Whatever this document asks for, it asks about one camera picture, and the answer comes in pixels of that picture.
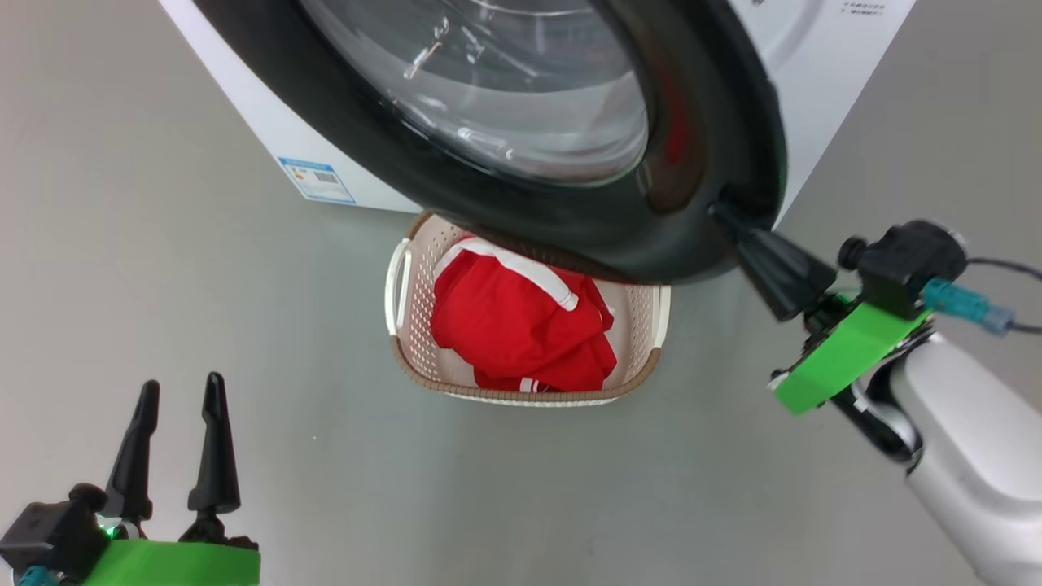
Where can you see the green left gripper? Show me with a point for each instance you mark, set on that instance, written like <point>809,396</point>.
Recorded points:
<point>179,566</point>

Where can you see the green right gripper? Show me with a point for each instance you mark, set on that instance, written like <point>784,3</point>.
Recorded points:
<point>847,350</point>

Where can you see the red garment with white trim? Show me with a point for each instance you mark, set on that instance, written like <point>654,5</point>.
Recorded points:
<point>513,325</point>

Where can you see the black glass washing machine door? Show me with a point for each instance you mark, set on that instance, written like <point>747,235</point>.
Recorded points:
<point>366,122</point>

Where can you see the white front-load washing machine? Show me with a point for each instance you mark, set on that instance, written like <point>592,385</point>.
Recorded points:
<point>822,81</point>

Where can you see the cream perforated laundry basket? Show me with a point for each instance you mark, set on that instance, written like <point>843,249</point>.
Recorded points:
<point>415,325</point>

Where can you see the blue energy label sticker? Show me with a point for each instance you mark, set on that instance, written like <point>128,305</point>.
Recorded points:
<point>316,179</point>

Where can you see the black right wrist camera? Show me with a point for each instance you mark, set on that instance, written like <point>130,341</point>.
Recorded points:
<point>904,264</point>

